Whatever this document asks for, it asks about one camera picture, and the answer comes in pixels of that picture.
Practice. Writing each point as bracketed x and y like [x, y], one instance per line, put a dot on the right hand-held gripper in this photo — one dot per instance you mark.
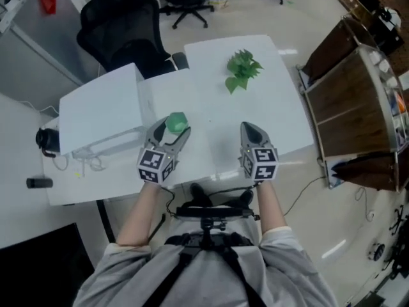
[260, 165]

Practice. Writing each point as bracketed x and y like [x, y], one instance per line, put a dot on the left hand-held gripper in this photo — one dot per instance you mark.
[153, 166]

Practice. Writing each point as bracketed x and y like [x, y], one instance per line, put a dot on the green faceted cup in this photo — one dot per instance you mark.
[177, 123]

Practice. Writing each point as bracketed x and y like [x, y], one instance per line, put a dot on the metal shelf cart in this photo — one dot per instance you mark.
[351, 107]

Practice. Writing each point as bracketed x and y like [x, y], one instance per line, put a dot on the person's left forearm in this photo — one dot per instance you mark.
[140, 216]

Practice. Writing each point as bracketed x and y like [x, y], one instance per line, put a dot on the person's right forearm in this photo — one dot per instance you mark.
[270, 206]

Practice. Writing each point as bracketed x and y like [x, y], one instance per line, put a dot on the person's right black shoe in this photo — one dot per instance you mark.
[246, 198]

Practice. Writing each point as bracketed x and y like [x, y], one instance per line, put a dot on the person's black shoe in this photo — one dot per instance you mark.
[199, 195]
[246, 198]

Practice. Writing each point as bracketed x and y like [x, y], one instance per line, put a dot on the person's left black shoe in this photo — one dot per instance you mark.
[199, 195]

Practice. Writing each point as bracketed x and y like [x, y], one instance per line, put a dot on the green potted plant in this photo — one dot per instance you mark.
[243, 72]

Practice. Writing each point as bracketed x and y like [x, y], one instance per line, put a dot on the white microwave oven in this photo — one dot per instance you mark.
[99, 107]

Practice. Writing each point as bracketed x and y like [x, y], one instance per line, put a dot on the black mesh office chair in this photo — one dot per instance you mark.
[124, 37]

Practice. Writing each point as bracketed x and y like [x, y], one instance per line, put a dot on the black kettle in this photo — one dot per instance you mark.
[47, 141]

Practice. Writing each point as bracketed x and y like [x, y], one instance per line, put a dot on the black chest harness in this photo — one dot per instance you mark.
[191, 257]

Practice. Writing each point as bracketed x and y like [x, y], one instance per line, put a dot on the dark cylindrical bottle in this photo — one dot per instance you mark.
[39, 183]

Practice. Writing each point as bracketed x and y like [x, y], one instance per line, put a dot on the white waste bin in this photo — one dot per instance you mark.
[219, 0]

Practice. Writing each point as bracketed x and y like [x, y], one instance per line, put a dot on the person's grey shirt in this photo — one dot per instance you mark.
[207, 283]

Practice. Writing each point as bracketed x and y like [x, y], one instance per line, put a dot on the grey metal cabinet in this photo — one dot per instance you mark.
[41, 50]

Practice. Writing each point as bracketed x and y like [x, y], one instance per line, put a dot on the white round wheeled device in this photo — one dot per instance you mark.
[379, 251]

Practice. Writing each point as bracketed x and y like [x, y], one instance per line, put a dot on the red paper ornament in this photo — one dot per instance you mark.
[48, 2]

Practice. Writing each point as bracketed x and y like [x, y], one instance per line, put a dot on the large black screen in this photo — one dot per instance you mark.
[38, 267]

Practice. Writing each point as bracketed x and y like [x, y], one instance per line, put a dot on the black chest-mounted camera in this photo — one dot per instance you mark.
[214, 212]

